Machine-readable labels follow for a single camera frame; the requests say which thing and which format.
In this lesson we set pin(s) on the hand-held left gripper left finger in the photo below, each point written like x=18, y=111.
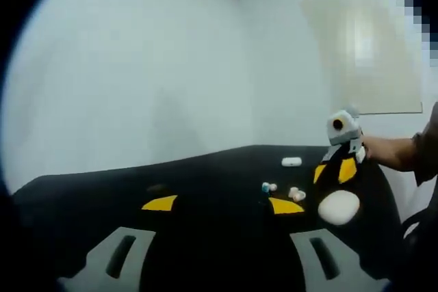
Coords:
x=99, y=261

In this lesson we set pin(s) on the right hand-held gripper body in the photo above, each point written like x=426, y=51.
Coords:
x=349, y=128

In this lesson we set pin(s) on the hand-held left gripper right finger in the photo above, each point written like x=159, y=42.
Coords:
x=345, y=264

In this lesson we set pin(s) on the small white charging case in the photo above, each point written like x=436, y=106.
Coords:
x=291, y=161

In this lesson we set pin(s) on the white oval charging case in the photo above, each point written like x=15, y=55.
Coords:
x=338, y=208

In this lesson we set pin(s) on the white ear clip earphone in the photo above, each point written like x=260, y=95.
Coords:
x=296, y=193

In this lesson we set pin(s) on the white blue-tipped earphone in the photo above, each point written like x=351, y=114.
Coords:
x=270, y=187

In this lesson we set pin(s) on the person's right hand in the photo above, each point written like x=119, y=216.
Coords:
x=372, y=146

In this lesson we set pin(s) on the person's olive shirt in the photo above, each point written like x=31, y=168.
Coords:
x=427, y=148

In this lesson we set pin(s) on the black office chair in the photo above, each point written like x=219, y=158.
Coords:
x=421, y=215

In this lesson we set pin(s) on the beige wall panel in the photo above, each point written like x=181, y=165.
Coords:
x=342, y=66

